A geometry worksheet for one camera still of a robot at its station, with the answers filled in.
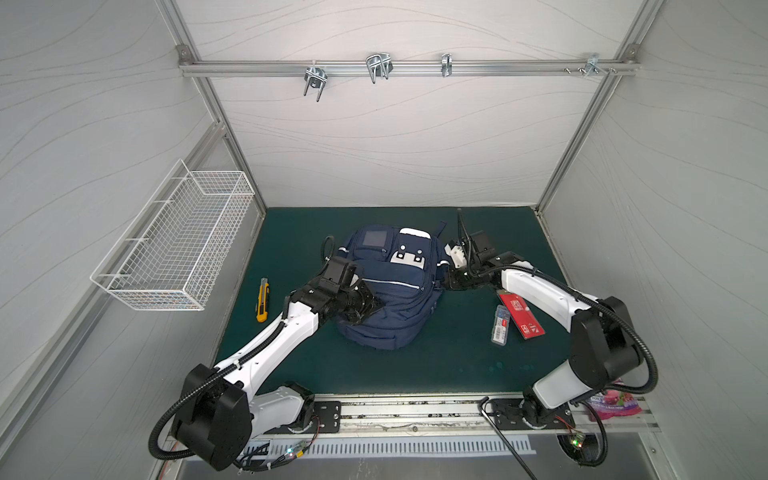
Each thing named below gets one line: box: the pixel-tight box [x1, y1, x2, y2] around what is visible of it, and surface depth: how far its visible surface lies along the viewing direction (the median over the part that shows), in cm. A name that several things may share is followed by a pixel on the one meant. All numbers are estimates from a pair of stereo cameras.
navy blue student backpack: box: [337, 222, 447, 350], surface depth 88 cm
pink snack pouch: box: [588, 389, 642, 422], surface depth 76 cm
